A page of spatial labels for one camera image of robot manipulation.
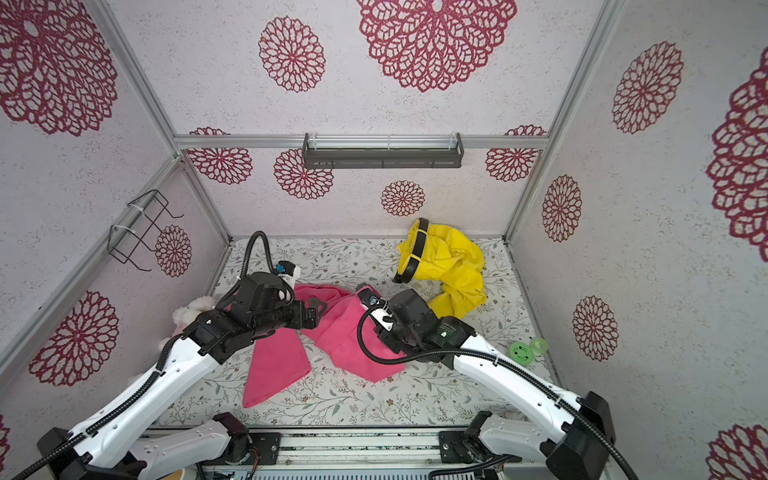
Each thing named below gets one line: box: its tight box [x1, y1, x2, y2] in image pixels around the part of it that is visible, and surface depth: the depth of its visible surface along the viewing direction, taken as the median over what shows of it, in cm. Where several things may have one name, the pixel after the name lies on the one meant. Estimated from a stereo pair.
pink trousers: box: [242, 284, 405, 409], surface depth 84 cm
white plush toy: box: [158, 294, 220, 349], surface depth 92 cm
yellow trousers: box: [397, 218, 487, 318], surface depth 103 cm
